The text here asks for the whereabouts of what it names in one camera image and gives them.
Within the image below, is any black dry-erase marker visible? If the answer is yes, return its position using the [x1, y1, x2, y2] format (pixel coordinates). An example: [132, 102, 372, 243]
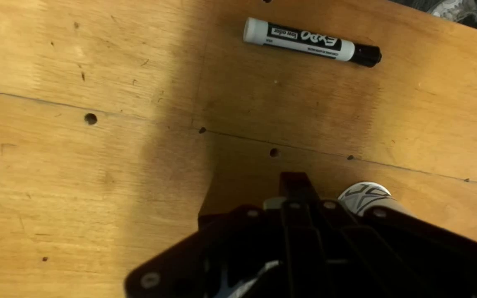
[242, 14, 385, 69]

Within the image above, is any white paper cup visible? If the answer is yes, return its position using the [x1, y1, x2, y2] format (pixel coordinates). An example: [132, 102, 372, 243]
[337, 180, 411, 218]

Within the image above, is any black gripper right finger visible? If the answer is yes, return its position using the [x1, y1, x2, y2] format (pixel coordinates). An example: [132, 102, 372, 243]
[299, 170, 477, 298]

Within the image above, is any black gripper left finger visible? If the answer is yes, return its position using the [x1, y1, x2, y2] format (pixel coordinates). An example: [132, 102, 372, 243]
[123, 170, 302, 298]

